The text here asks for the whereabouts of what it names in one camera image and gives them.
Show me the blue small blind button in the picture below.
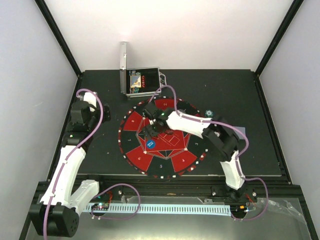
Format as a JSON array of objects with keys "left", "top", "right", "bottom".
[{"left": 145, "top": 139, "right": 156, "bottom": 149}]

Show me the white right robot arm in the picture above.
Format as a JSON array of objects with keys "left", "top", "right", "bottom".
[{"left": 142, "top": 102, "right": 249, "bottom": 202}]

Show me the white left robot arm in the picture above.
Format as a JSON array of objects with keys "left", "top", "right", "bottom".
[{"left": 28, "top": 88, "right": 110, "bottom": 240}]

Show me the round red black poker mat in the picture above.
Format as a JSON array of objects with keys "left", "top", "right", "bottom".
[{"left": 118, "top": 100, "right": 209, "bottom": 180}]

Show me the open aluminium poker case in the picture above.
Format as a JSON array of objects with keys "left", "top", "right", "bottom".
[{"left": 119, "top": 41, "right": 167, "bottom": 98}]

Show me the card pack in case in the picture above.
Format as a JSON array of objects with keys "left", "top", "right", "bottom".
[{"left": 130, "top": 75, "right": 142, "bottom": 88}]

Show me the green poker chip stack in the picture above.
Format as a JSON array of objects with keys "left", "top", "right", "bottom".
[{"left": 204, "top": 109, "right": 214, "bottom": 118}]

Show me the grey card deck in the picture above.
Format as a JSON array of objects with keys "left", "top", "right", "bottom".
[{"left": 235, "top": 126, "right": 246, "bottom": 140}]

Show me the small green circuit board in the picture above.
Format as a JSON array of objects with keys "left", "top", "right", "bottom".
[{"left": 91, "top": 202, "right": 110, "bottom": 211}]

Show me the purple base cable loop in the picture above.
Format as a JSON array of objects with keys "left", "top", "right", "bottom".
[{"left": 90, "top": 183, "right": 141, "bottom": 221}]

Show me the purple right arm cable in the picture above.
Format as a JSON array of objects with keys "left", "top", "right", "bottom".
[{"left": 149, "top": 84, "right": 270, "bottom": 222}]

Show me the light blue cable duct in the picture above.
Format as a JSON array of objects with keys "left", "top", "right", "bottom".
[{"left": 83, "top": 202, "right": 231, "bottom": 217}]

